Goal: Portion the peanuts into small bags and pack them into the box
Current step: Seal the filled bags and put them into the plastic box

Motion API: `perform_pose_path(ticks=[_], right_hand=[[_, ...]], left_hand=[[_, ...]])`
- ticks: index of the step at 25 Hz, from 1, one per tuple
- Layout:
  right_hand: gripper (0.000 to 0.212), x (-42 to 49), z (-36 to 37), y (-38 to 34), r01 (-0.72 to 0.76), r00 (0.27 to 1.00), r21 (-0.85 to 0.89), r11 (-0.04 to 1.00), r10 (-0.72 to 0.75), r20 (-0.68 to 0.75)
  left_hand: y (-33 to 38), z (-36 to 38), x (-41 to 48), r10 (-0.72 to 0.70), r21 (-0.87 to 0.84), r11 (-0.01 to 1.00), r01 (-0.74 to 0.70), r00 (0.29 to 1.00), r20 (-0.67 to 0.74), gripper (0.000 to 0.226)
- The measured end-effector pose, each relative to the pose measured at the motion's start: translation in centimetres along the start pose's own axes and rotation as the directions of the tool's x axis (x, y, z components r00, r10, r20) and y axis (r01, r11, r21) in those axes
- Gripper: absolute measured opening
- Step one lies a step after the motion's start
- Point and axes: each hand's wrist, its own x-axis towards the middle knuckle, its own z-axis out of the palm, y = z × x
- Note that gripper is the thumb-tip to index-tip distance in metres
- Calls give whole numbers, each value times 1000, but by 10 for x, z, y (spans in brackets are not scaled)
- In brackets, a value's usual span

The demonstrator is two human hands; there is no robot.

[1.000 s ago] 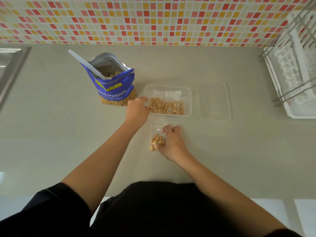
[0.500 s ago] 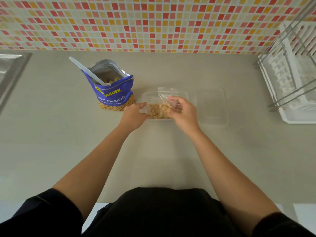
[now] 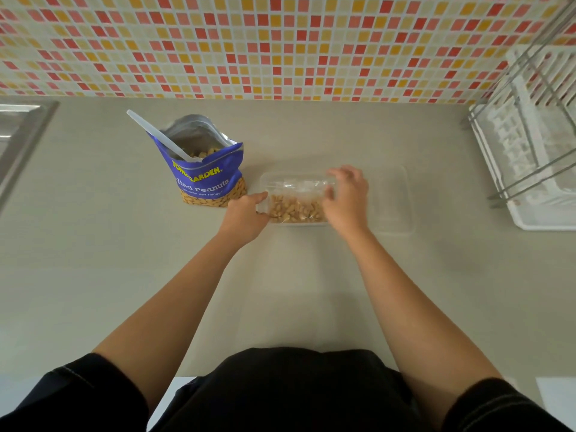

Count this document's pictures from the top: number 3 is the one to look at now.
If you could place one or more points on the person's left hand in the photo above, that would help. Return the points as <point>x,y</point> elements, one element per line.
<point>243,220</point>

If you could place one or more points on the black shirt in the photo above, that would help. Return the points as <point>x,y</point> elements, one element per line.
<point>288,391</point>

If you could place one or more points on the clear container lid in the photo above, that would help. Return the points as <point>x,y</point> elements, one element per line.
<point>391,202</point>

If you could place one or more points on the person's right hand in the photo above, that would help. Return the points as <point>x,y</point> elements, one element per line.
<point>346,206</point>

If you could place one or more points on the clear plastic container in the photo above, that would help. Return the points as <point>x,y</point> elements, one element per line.
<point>297,206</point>

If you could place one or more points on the person's right forearm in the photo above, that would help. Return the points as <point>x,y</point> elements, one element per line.
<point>414,319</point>

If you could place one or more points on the white plastic spoon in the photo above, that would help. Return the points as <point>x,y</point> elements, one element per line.
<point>157,134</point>

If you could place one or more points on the stainless steel sink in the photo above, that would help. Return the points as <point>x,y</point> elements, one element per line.
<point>20,139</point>

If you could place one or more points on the blue foil peanuts package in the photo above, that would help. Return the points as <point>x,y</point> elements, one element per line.
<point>204,175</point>

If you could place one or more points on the person's left forearm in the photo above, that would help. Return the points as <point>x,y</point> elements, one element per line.
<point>166,310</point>

